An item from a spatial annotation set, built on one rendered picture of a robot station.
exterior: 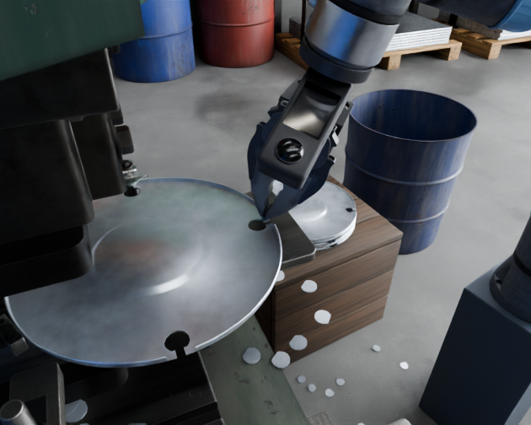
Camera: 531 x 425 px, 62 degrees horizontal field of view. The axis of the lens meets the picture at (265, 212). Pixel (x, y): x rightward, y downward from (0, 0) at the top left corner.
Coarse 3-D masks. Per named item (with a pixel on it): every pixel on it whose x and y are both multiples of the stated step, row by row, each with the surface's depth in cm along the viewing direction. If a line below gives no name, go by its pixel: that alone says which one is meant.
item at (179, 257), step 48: (144, 192) 58; (192, 192) 58; (240, 192) 57; (96, 240) 50; (144, 240) 49; (192, 240) 49; (240, 240) 50; (48, 288) 44; (96, 288) 44; (144, 288) 44; (192, 288) 44; (240, 288) 44; (48, 336) 40; (96, 336) 40; (144, 336) 40; (192, 336) 40
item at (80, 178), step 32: (32, 128) 30; (64, 128) 31; (96, 128) 34; (128, 128) 37; (0, 160) 30; (32, 160) 31; (64, 160) 32; (96, 160) 35; (0, 192) 31; (32, 192) 32; (64, 192) 33; (96, 192) 37; (0, 224) 33; (32, 224) 34; (64, 224) 35
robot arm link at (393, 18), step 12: (336, 0) 35; (348, 0) 35; (360, 0) 35; (372, 0) 34; (384, 0) 34; (396, 0) 35; (408, 0) 36; (420, 0) 37; (360, 12) 35; (372, 12) 35; (384, 12) 35; (396, 12) 36
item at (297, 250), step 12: (288, 216) 54; (252, 228) 53; (264, 228) 53; (288, 228) 53; (300, 228) 53; (288, 240) 51; (300, 240) 51; (288, 252) 49; (300, 252) 49; (312, 252) 49; (288, 264) 48; (300, 264) 49; (204, 348) 54
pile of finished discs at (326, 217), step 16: (320, 192) 128; (336, 192) 128; (304, 208) 121; (320, 208) 121; (336, 208) 122; (352, 208) 122; (304, 224) 116; (320, 224) 116; (336, 224) 116; (352, 224) 117; (320, 240) 111; (336, 240) 113
